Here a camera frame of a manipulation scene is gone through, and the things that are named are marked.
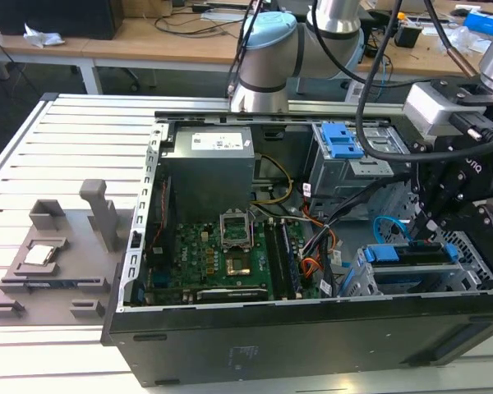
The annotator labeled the black camera cable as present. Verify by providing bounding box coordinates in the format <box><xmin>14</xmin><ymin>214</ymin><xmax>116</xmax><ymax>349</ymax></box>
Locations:
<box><xmin>354</xmin><ymin>0</ymin><xmax>493</xmax><ymax>163</ymax></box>

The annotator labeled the grey parts rack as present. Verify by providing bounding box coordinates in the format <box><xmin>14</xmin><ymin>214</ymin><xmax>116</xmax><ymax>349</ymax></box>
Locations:
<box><xmin>0</xmin><ymin>178</ymin><xmax>133</xmax><ymax>328</ymax></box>

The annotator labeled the blue plastic drive bracket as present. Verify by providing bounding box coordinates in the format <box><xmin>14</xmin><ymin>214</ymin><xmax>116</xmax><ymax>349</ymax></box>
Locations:
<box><xmin>319</xmin><ymin>121</ymin><xmax>365</xmax><ymax>160</ymax></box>

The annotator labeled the wooden desk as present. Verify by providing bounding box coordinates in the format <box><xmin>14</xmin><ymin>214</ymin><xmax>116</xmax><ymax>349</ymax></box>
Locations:
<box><xmin>0</xmin><ymin>0</ymin><xmax>493</xmax><ymax>95</ymax></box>

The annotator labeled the brown bare chipset chip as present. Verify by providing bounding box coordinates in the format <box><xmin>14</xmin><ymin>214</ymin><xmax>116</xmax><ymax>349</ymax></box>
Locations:
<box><xmin>225</xmin><ymin>256</ymin><xmax>256</xmax><ymax>277</ymax></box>

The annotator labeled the clear plastic bag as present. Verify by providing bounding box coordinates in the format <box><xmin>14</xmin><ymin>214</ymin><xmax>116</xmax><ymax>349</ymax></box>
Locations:
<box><xmin>437</xmin><ymin>26</ymin><xmax>493</xmax><ymax>55</ymax></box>

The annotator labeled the grey power supply box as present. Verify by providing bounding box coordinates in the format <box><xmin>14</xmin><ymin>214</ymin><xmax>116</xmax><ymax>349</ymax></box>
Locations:
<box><xmin>159</xmin><ymin>125</ymin><xmax>256</xmax><ymax>215</ymax></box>

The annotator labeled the yellow black wire bundle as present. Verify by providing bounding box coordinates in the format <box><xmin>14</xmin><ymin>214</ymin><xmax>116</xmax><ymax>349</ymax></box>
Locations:
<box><xmin>252</xmin><ymin>153</ymin><xmax>293</xmax><ymax>205</ymax></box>

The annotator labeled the green motherboard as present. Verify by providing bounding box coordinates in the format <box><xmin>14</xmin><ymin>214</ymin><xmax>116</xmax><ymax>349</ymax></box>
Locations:
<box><xmin>143</xmin><ymin>217</ymin><xmax>325</xmax><ymax>305</ymax></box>

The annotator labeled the silver CPU chip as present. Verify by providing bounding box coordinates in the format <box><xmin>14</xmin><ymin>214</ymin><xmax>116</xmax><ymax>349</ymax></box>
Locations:
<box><xmin>21</xmin><ymin>243</ymin><xmax>62</xmax><ymax>267</ymax></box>

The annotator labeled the black expansion card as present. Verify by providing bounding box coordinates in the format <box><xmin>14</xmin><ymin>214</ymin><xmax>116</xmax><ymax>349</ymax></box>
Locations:
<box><xmin>195</xmin><ymin>286</ymin><xmax>269</xmax><ymax>304</ymax></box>

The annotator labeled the silver metal disk bay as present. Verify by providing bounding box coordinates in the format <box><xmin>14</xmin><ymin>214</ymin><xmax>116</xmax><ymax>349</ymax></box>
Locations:
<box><xmin>339</xmin><ymin>241</ymin><xmax>493</xmax><ymax>297</ymax></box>

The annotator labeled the black sleeved cable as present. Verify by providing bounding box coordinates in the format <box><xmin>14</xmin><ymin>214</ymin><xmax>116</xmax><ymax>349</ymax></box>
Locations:
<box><xmin>318</xmin><ymin>233</ymin><xmax>341</xmax><ymax>297</ymax></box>

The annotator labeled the CPU socket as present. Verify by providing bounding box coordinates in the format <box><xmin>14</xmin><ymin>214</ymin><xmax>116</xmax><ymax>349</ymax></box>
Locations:
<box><xmin>219</xmin><ymin>209</ymin><xmax>252</xmax><ymax>250</ymax></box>

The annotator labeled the orange red yellow wire bundle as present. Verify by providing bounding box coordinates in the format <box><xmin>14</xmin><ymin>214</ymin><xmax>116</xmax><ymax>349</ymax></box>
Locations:
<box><xmin>302</xmin><ymin>211</ymin><xmax>341</xmax><ymax>285</ymax></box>

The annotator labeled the blue cardboard box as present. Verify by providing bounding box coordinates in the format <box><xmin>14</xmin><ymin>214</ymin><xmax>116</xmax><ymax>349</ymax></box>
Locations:
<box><xmin>463</xmin><ymin>10</ymin><xmax>493</xmax><ymax>34</ymax></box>

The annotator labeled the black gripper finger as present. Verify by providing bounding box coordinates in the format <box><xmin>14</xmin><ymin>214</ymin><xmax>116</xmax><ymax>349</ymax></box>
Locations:
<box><xmin>422</xmin><ymin>199</ymin><xmax>493</xmax><ymax>244</ymax></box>
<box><xmin>409</xmin><ymin>139</ymin><xmax>470</xmax><ymax>240</ymax></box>

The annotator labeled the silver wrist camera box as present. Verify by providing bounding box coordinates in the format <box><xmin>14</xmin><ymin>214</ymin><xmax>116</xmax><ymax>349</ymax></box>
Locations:
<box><xmin>402</xmin><ymin>81</ymin><xmax>492</xmax><ymax>135</ymax></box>

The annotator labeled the white crumpled paper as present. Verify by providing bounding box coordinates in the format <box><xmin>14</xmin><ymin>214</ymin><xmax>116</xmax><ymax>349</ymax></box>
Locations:
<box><xmin>23</xmin><ymin>23</ymin><xmax>66</xmax><ymax>47</ymax></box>

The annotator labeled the black RAM slot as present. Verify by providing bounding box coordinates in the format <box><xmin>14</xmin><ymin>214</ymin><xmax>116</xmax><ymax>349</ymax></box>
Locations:
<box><xmin>279</xmin><ymin>219</ymin><xmax>305</xmax><ymax>297</ymax></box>
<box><xmin>265</xmin><ymin>220</ymin><xmax>284</xmax><ymax>300</ymax></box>

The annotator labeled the silver metal drive cage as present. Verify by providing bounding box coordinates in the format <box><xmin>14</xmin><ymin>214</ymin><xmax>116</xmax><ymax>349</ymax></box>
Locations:
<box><xmin>306</xmin><ymin>122</ymin><xmax>412</xmax><ymax>221</ymax></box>

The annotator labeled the copper tipped black hose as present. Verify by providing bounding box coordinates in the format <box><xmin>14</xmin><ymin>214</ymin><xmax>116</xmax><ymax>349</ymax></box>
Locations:
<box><xmin>423</xmin><ymin>0</ymin><xmax>477</xmax><ymax>78</ymax></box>

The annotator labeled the black computer box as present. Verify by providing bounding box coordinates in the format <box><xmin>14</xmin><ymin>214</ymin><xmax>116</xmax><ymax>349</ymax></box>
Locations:
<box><xmin>0</xmin><ymin>0</ymin><xmax>123</xmax><ymax>41</ymax></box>

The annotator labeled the hard disk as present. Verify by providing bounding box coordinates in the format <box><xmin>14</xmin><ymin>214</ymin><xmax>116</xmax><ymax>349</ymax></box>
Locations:
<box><xmin>363</xmin><ymin>241</ymin><xmax>458</xmax><ymax>268</ymax></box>

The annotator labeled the blue disk wire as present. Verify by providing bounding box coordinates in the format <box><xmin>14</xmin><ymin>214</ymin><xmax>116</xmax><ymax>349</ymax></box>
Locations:
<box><xmin>371</xmin><ymin>214</ymin><xmax>412</xmax><ymax>258</ymax></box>

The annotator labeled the black PC case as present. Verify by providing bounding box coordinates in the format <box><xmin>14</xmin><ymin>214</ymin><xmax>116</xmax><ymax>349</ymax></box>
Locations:
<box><xmin>100</xmin><ymin>109</ymin><xmax>493</xmax><ymax>389</ymax></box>

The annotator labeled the black pen cup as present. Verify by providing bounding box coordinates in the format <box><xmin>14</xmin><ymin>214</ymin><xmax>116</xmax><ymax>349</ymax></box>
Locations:
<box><xmin>394</xmin><ymin>25</ymin><xmax>421</xmax><ymax>48</ymax></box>

